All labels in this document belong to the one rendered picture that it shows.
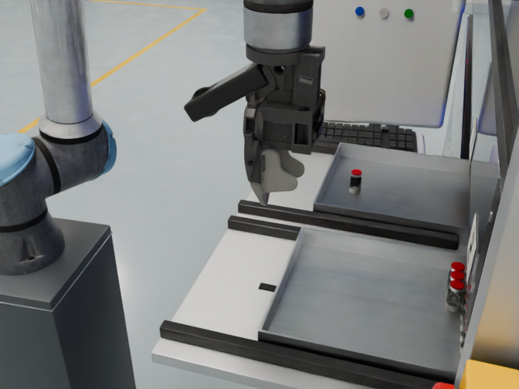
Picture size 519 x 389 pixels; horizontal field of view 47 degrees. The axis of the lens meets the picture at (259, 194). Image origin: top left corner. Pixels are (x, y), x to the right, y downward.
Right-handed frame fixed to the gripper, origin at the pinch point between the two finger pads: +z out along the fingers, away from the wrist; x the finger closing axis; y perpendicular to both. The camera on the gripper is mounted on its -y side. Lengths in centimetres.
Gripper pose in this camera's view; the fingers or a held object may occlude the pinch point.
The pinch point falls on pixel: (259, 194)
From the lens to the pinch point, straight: 77.1
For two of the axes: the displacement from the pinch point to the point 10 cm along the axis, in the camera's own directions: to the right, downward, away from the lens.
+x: 3.0, -5.0, 8.1
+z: 0.0, 8.5, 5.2
